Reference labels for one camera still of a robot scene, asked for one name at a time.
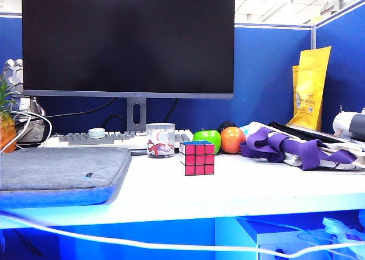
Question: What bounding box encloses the Rubik's cube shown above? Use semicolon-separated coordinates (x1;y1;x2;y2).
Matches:
179;140;216;177

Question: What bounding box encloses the clear printed glass cup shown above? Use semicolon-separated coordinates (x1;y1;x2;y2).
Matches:
145;123;176;159

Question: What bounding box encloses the green apple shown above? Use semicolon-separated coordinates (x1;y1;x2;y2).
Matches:
193;128;222;155

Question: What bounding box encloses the black round object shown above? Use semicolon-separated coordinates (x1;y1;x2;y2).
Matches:
218;120;238;134

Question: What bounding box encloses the grey monitor stand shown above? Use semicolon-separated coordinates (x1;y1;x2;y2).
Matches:
126;98;148;131

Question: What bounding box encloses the orange round fruit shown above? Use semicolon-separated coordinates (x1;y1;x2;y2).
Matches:
220;126;246;154

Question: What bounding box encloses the light blue patterned item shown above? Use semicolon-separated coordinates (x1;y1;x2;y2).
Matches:
239;123;255;138

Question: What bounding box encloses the white grey mechanical keyboard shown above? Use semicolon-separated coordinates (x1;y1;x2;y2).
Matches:
39;128;194;150

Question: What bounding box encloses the white round cap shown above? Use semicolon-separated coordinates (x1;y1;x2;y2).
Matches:
87;128;107;139

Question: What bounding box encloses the black computer monitor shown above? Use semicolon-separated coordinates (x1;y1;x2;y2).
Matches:
21;0;236;100

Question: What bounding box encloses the purple white tote bag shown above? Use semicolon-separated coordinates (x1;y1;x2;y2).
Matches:
239;121;365;172

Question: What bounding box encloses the small yellow pouch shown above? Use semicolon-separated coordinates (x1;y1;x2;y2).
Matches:
291;64;301;117

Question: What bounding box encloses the large yellow pouch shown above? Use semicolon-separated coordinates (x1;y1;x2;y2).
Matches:
286;46;332;132

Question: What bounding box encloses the grey felt laptop sleeve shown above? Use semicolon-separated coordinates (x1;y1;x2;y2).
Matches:
0;147;132;209

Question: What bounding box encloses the white drawer cabinet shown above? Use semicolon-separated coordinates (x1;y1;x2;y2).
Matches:
235;216;365;260

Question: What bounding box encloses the white grey device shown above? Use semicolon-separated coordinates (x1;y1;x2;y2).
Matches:
332;105;365;143

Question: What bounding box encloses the silver geometric sculpture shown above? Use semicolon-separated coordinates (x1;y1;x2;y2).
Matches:
2;58;46;143

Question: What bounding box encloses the pineapple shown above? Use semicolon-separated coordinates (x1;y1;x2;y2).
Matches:
0;76;18;154

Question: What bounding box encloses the clear plastic bag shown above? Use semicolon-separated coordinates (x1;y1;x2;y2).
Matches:
322;217;365;245

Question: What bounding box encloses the short black cable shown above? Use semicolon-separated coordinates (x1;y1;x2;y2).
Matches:
164;98;180;124

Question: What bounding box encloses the looped black cable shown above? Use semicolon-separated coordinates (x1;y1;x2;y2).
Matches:
102;115;128;130

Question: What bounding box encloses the long black cable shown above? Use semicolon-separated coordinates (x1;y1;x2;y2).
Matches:
44;97;117;119

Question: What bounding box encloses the thin white cable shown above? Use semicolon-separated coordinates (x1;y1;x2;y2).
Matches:
0;110;53;155

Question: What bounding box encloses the thick white cable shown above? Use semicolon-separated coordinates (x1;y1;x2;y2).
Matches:
0;210;365;258

